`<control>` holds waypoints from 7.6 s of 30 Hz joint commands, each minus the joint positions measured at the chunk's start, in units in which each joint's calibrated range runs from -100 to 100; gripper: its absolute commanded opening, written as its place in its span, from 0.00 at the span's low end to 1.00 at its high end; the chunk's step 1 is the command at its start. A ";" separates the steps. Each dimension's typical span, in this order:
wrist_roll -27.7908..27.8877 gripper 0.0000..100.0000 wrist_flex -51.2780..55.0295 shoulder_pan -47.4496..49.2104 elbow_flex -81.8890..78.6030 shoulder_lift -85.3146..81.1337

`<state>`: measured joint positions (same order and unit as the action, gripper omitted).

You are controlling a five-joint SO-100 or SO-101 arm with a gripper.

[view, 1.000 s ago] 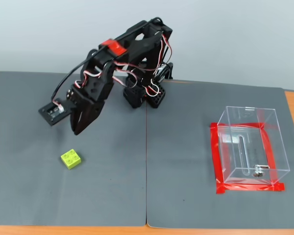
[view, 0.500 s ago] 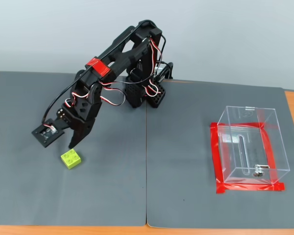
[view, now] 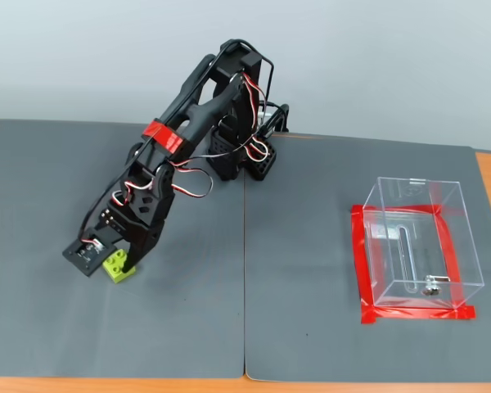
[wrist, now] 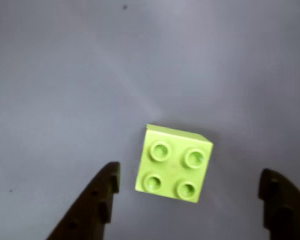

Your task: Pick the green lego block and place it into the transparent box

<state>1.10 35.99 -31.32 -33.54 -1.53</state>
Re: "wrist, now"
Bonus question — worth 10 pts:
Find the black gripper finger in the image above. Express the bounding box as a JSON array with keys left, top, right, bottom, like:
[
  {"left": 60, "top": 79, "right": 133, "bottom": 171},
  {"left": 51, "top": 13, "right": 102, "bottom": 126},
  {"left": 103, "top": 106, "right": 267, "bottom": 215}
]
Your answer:
[
  {"left": 46, "top": 161, "right": 121, "bottom": 240},
  {"left": 257, "top": 168, "right": 300, "bottom": 240}
]

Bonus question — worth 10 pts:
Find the green lego block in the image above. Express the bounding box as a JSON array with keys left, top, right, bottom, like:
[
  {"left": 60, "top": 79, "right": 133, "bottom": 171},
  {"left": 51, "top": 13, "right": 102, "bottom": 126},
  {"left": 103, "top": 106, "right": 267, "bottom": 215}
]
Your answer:
[{"left": 134, "top": 123, "right": 214, "bottom": 205}]

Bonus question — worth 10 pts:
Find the grey rubber mat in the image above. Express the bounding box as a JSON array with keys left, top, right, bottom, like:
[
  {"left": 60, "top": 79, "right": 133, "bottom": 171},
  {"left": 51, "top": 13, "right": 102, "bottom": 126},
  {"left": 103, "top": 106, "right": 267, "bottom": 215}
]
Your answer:
[{"left": 0, "top": 0, "right": 300, "bottom": 240}]

